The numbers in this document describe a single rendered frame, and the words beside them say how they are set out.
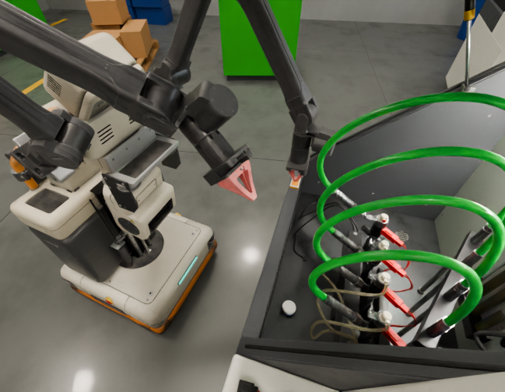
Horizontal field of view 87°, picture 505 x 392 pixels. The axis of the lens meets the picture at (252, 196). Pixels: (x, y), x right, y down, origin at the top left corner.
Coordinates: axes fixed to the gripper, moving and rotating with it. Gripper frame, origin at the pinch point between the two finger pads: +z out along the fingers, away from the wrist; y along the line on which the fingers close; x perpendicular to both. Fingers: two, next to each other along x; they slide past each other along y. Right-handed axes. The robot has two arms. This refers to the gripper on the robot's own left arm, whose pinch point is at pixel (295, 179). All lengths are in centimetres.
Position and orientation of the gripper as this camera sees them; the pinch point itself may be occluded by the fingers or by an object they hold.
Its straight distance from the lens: 95.3
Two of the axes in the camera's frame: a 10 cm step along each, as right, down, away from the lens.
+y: 2.9, -6.9, 6.6
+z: 0.0, 6.9, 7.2
